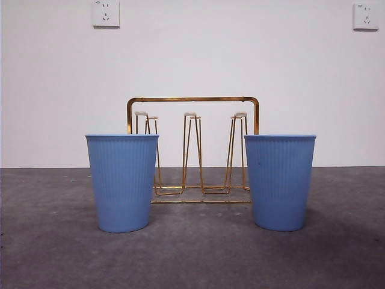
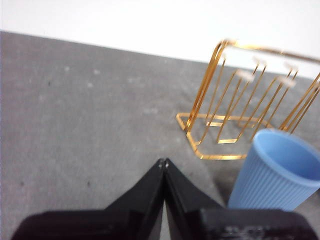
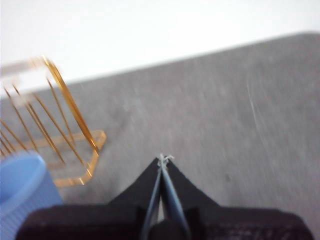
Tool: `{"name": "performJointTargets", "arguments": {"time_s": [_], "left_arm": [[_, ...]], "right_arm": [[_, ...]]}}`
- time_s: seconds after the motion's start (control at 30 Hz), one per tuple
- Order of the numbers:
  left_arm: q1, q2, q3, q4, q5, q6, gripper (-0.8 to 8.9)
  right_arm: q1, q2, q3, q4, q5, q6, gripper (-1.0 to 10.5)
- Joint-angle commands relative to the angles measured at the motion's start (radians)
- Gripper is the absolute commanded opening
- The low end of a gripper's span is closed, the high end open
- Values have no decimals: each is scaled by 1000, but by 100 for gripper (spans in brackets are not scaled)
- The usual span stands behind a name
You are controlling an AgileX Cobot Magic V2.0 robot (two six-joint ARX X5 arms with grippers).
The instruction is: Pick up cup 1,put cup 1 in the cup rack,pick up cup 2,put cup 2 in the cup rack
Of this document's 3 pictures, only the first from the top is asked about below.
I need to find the white wall socket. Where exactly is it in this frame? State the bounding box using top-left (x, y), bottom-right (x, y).
top-left (353, 2), bottom-right (380, 32)
top-left (92, 0), bottom-right (120, 30)

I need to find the blue ribbed plastic cup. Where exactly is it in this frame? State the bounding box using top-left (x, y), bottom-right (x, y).
top-left (243, 133), bottom-right (318, 232)
top-left (85, 133), bottom-right (159, 233)

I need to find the gold wire cup rack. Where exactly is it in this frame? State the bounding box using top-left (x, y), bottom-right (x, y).
top-left (126, 96), bottom-right (261, 205)

